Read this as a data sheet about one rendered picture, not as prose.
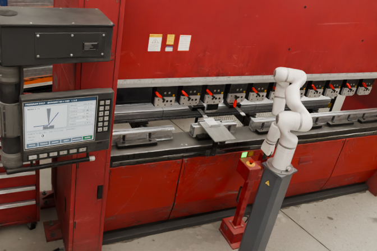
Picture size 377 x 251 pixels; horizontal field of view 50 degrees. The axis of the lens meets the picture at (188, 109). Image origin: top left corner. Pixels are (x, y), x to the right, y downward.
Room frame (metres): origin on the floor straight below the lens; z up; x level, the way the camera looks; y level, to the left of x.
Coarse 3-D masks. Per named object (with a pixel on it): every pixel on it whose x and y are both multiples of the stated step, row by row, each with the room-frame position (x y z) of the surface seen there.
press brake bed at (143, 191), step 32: (128, 160) 2.36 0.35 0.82; (160, 160) 2.49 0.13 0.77; (192, 160) 2.61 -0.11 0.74; (224, 160) 2.76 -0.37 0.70; (256, 160) 2.92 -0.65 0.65; (320, 160) 3.29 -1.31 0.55; (352, 160) 3.51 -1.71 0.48; (128, 192) 2.37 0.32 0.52; (160, 192) 2.50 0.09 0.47; (192, 192) 2.64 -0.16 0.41; (224, 192) 2.80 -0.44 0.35; (288, 192) 3.21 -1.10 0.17; (320, 192) 3.48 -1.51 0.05; (352, 192) 3.64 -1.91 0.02; (128, 224) 2.43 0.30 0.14; (160, 224) 2.59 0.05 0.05; (192, 224) 2.69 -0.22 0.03
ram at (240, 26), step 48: (144, 0) 2.46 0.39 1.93; (192, 0) 2.62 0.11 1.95; (240, 0) 2.79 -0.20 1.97; (288, 0) 2.99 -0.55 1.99; (336, 0) 3.21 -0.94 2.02; (144, 48) 2.48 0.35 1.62; (192, 48) 2.65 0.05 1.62; (240, 48) 2.84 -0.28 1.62; (288, 48) 3.05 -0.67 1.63; (336, 48) 3.29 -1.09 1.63
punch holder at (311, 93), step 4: (320, 80) 3.27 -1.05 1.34; (324, 80) 3.29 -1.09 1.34; (308, 84) 3.26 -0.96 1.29; (312, 84) 3.23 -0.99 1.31; (316, 84) 3.25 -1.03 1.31; (320, 84) 3.27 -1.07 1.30; (324, 84) 3.30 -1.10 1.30; (308, 88) 3.25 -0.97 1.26; (312, 88) 3.24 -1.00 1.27; (316, 88) 3.26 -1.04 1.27; (320, 88) 3.28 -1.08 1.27; (308, 92) 3.23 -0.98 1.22; (312, 92) 3.24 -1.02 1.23; (316, 92) 3.28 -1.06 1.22; (320, 92) 3.29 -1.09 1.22; (308, 96) 3.22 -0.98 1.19; (312, 96) 3.25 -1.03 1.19; (316, 96) 3.27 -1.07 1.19
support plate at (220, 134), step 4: (200, 124) 2.74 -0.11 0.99; (204, 124) 2.74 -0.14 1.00; (220, 124) 2.79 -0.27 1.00; (204, 128) 2.69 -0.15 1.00; (208, 128) 2.69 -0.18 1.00; (212, 128) 2.71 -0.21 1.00; (216, 128) 2.72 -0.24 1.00; (220, 128) 2.73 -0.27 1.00; (224, 128) 2.74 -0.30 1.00; (208, 132) 2.64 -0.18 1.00; (212, 132) 2.65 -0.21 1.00; (216, 132) 2.66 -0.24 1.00; (220, 132) 2.67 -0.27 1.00; (224, 132) 2.68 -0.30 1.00; (228, 132) 2.69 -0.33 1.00; (212, 136) 2.59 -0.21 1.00; (216, 136) 2.60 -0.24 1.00; (220, 136) 2.61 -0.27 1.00; (224, 136) 2.63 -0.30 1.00; (228, 136) 2.64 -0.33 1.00; (232, 136) 2.65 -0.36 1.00; (216, 140) 2.55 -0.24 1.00; (220, 140) 2.56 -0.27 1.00; (224, 140) 2.57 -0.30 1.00; (228, 140) 2.59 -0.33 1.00; (232, 140) 2.61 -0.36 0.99
